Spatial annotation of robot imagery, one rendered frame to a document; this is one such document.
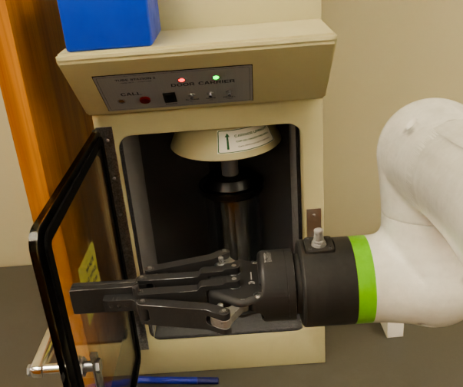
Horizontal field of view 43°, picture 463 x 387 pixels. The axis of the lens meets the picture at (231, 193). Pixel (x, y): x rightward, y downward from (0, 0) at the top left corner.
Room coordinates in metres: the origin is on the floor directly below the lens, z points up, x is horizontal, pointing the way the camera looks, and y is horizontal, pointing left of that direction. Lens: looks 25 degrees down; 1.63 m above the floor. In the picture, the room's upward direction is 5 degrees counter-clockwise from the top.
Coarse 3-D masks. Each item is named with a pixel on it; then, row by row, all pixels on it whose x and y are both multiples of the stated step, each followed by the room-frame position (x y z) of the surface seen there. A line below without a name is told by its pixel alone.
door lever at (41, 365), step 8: (48, 336) 0.56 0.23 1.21; (40, 344) 0.55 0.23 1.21; (48, 344) 0.55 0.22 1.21; (40, 352) 0.53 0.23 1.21; (48, 352) 0.53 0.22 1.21; (40, 360) 0.52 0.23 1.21; (48, 360) 0.53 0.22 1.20; (32, 368) 0.51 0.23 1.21; (40, 368) 0.51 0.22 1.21; (48, 368) 0.51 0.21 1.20; (56, 368) 0.51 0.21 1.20; (32, 376) 0.51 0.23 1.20; (40, 376) 0.51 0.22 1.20
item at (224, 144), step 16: (224, 128) 0.81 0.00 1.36; (240, 128) 0.82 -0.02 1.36; (256, 128) 0.83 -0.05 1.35; (272, 128) 0.85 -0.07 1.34; (176, 144) 0.85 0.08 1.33; (192, 144) 0.82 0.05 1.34; (208, 144) 0.81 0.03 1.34; (224, 144) 0.80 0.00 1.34; (240, 144) 0.81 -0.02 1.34; (256, 144) 0.81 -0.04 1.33; (272, 144) 0.83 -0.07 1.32; (208, 160) 0.80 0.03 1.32; (224, 160) 0.80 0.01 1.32
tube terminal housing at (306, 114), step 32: (160, 0) 0.79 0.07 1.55; (192, 0) 0.78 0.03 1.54; (224, 0) 0.78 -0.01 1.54; (256, 0) 0.78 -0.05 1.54; (288, 0) 0.78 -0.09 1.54; (320, 0) 0.78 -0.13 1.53; (128, 128) 0.79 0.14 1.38; (160, 128) 0.79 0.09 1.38; (192, 128) 0.79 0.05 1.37; (320, 128) 0.78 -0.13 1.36; (320, 160) 0.78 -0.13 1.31; (320, 192) 0.78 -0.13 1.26; (128, 224) 0.79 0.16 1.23; (160, 352) 0.79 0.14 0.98; (192, 352) 0.79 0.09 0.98; (224, 352) 0.78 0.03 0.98; (256, 352) 0.78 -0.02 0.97; (288, 352) 0.78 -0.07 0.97; (320, 352) 0.78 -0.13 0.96
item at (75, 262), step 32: (96, 160) 0.72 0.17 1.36; (96, 192) 0.69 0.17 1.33; (64, 224) 0.55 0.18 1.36; (96, 224) 0.67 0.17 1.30; (32, 256) 0.47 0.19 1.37; (64, 256) 0.53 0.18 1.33; (96, 256) 0.64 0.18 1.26; (64, 288) 0.51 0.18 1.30; (96, 320) 0.59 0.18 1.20; (128, 320) 0.74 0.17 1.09; (128, 352) 0.71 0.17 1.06; (64, 384) 0.47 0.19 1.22; (128, 384) 0.67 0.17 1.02
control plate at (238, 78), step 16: (96, 80) 0.70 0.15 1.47; (112, 80) 0.70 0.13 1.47; (128, 80) 0.70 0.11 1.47; (144, 80) 0.70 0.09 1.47; (160, 80) 0.71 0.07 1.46; (176, 80) 0.71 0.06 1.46; (192, 80) 0.71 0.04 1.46; (208, 80) 0.71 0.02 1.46; (224, 80) 0.71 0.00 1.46; (240, 80) 0.71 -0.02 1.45; (112, 96) 0.73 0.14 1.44; (128, 96) 0.73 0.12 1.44; (144, 96) 0.73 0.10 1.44; (160, 96) 0.73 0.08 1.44; (176, 96) 0.73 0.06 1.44; (208, 96) 0.74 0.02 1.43; (224, 96) 0.74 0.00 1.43; (240, 96) 0.74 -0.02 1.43
